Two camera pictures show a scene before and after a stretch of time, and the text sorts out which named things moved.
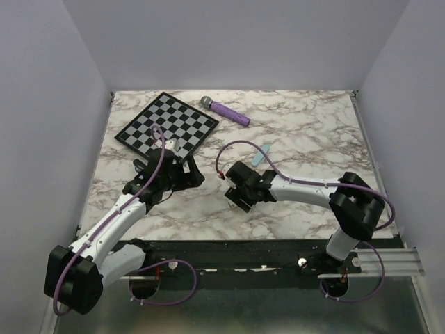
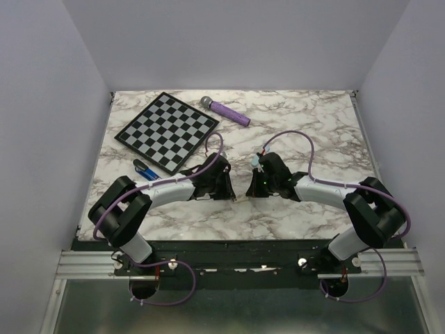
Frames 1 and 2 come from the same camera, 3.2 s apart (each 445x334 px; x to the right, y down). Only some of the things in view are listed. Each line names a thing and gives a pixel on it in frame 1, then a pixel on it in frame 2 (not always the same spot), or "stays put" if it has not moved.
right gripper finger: (241, 204) to (258, 188)
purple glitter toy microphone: (227, 112) stays put
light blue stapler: (259, 156) stays put
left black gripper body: (174, 181) to (217, 188)
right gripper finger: (234, 194) to (260, 168)
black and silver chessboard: (176, 120) stays put
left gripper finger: (185, 159) to (206, 197)
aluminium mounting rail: (373, 263) stays put
